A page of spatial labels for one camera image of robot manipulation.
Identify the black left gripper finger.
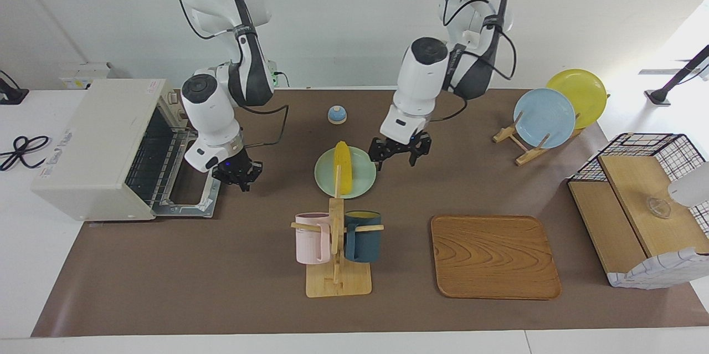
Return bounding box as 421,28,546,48
409,132,432,167
368,141,392,172

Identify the mint green plate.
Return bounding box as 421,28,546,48
314,146,377,199

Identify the yellow corn cob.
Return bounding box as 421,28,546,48
334,141,353,196

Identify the glass oven door with handle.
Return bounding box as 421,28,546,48
151,168,223,218

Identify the cream toaster oven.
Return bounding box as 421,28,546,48
32,78,198,222

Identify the brown table mat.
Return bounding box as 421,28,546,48
30,88,709,338

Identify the pink mug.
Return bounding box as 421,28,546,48
294,212,333,265

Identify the dark blue mug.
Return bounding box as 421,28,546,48
342,211,383,264

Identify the wooden plate rack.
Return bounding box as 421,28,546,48
492,111,585,166

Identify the light blue plate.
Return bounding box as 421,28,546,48
513,88,577,149

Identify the brown wooden tray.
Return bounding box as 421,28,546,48
430,215,562,300

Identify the wooden mug rack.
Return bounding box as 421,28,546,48
291,164,384,298

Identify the yellow plate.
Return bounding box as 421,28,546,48
546,69,608,130

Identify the white box with yellow label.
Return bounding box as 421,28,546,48
58,62,111,90

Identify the light wooden step shelf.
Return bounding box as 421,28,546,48
569,155,709,274

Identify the small black stand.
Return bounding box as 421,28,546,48
0,70,29,105

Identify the small clear glass cup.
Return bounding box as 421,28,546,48
645,196,672,219

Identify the white rounded device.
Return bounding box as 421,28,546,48
667,161,709,208

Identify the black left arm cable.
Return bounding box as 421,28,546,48
429,0,518,122

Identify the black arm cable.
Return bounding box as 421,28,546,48
239,104,290,150
429,0,518,122

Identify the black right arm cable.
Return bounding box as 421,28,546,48
239,104,290,150

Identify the metal oven wire rack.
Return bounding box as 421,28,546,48
126,109,196,205

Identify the black coiled cable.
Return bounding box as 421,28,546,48
0,135,52,172

